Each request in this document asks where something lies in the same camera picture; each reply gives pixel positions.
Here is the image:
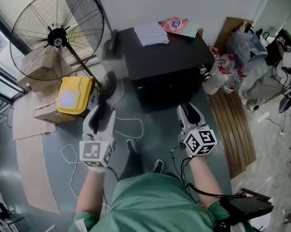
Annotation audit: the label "person's green shirt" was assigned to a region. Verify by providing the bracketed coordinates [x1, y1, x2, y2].
[72, 172, 257, 232]

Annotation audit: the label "person's right forearm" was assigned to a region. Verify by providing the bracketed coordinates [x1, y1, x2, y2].
[188, 153, 224, 209]

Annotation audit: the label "brown wooden stool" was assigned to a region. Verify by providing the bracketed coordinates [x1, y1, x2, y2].
[232, 187, 275, 204]

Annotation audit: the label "person's left hand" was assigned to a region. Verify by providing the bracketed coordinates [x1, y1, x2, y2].
[87, 164, 105, 176]

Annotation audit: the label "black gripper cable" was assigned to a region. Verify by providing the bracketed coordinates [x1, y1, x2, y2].
[169, 144, 233, 204]

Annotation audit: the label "person's black trousers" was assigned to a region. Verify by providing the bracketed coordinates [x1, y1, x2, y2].
[118, 145, 165, 181]

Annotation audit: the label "grey dustpan with handle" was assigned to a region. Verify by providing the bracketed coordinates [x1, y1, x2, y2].
[91, 0, 124, 60]

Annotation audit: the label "pink detergent bag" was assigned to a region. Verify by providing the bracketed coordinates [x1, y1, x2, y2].
[160, 17, 198, 37]

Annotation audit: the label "black hip pouch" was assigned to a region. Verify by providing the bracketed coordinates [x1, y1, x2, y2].
[219, 196, 274, 224]

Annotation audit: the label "flat cardboard sheet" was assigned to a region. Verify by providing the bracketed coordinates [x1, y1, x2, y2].
[12, 98, 61, 215]

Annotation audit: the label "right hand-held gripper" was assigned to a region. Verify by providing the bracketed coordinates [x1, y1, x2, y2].
[176, 102, 218, 157]

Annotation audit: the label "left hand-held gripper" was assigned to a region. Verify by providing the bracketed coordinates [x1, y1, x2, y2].
[79, 104, 117, 169]

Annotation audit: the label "folded white cloth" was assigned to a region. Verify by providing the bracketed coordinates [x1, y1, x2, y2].
[134, 22, 170, 47]

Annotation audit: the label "black chair base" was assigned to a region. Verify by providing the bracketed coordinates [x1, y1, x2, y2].
[278, 90, 291, 114]

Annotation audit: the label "cluster of plastic water bottles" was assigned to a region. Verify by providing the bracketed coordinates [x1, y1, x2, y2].
[203, 45, 245, 96]

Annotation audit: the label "person's grey shoe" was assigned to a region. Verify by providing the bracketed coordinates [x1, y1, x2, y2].
[126, 139, 138, 155]

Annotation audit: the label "yellow plastic case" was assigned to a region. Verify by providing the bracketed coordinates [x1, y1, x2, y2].
[56, 76, 96, 117]

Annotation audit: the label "person's left forearm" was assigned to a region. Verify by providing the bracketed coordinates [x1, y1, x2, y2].
[75, 172, 105, 215]

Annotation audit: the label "wooden slat panel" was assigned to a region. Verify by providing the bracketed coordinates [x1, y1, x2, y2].
[207, 89, 257, 179]

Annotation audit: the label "black floor fan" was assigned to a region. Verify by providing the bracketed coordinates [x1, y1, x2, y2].
[9, 0, 117, 101]

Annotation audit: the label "white cable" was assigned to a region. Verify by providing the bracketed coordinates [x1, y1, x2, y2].
[61, 78, 145, 200]

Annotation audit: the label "black washing machine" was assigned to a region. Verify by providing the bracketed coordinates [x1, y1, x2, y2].
[118, 27, 216, 115]

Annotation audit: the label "brown cardboard box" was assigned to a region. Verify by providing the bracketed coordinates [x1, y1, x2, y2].
[33, 90, 88, 126]

